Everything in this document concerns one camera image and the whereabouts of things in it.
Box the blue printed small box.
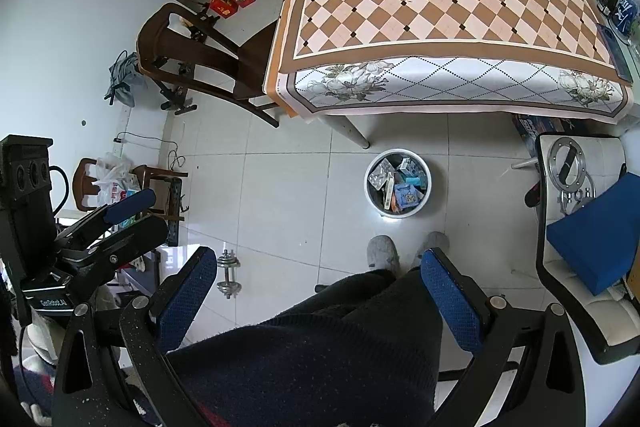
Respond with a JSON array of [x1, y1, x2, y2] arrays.
[[394, 183, 420, 211]]

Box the white plastic bag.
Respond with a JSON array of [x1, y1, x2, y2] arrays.
[[91, 153, 140, 208]]

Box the blue cushion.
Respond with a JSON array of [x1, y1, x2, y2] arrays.
[[545, 172, 640, 299]]

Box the white floral tablecloth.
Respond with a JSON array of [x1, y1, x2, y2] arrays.
[[286, 56, 636, 126]]

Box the black cable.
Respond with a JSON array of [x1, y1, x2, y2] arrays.
[[114, 131, 188, 175]]

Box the silver metal ring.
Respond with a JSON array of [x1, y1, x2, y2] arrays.
[[547, 136, 594, 188]]

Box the grey slipper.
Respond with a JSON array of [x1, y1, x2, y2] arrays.
[[366, 235, 402, 274], [416, 231, 452, 260]]

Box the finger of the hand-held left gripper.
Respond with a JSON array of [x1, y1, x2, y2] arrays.
[[59, 188, 157, 252], [89, 216, 170, 282]]

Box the brown checkered tablecloth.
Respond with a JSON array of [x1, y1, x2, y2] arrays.
[[262, 0, 637, 108]]

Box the white and green carton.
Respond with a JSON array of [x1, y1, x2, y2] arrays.
[[381, 174, 397, 210]]

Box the white table leg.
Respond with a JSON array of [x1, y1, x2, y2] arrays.
[[317, 113, 372, 151]]

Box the chrome dumbbell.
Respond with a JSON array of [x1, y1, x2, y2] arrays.
[[215, 248, 244, 301]]

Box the small wooden stool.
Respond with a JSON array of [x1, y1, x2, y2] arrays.
[[71, 157, 190, 219]]

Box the person's dark trousers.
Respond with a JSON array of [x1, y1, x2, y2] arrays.
[[164, 268, 447, 427]]

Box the white round trash bin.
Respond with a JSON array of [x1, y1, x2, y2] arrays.
[[363, 148, 432, 219]]

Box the black power strip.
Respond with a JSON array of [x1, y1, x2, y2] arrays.
[[166, 177, 185, 249]]

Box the dark red slipper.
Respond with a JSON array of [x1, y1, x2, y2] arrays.
[[524, 181, 545, 208]]

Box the dark wooden chair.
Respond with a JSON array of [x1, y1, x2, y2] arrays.
[[136, 3, 281, 128]]

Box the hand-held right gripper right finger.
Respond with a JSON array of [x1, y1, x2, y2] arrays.
[[420, 248, 587, 427]]

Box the silver blister pack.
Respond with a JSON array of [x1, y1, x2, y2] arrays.
[[369, 158, 397, 190]]

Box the blue printed cardboard box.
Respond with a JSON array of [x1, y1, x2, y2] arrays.
[[511, 113, 577, 144]]

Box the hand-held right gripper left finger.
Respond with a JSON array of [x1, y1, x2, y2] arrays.
[[52, 246, 219, 427]]

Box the white padded chair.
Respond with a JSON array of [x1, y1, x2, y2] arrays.
[[534, 133, 640, 364]]

